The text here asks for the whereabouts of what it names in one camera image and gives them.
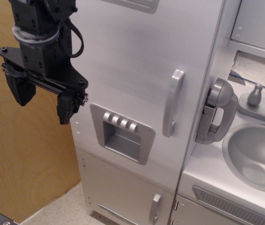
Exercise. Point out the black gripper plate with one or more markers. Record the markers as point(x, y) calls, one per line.
point(65, 81)

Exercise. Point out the silver toy fridge door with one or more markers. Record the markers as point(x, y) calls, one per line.
point(129, 57)

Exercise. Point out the grey fridge door handle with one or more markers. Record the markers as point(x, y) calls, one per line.
point(173, 90)

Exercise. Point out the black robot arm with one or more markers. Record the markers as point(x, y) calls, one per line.
point(44, 31)

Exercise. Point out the brown wooden board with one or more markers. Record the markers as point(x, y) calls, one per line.
point(37, 154)

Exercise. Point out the grey ice dispenser panel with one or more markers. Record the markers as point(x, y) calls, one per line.
point(122, 135)

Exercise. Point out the white lower freezer door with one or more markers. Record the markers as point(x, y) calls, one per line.
point(118, 195)

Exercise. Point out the silver door hinge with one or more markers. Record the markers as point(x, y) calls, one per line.
point(176, 205)

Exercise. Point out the grey toy telephone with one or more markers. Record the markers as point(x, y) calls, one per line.
point(218, 113)

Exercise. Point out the grey toy faucet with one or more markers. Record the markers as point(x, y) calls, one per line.
point(253, 104)

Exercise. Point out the silver toy sink basin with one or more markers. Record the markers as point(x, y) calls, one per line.
point(243, 150)

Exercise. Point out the grey toy microwave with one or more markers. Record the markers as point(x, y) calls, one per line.
point(248, 34)

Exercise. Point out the grey lower door handle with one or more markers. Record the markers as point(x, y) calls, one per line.
point(153, 217)

